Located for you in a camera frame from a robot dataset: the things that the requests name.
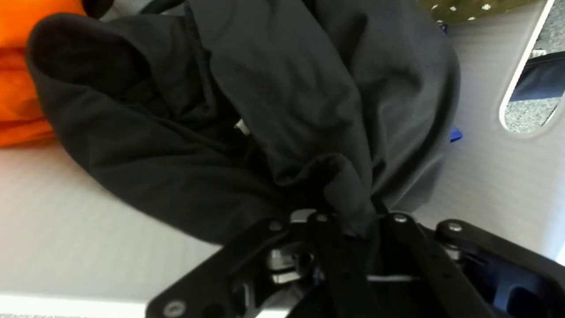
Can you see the black shirt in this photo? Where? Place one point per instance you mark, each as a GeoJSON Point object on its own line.
{"type": "Point", "coordinates": [266, 88]}

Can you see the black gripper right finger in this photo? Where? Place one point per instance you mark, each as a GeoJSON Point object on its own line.
{"type": "Point", "coordinates": [471, 270]}

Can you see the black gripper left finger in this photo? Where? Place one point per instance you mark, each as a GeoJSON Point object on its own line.
{"type": "Point", "coordinates": [283, 265]}

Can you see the small blue tag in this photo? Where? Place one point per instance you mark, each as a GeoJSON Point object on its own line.
{"type": "Point", "coordinates": [456, 134]}

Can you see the orange cloth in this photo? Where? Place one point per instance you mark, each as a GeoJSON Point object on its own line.
{"type": "Point", "coordinates": [24, 88]}

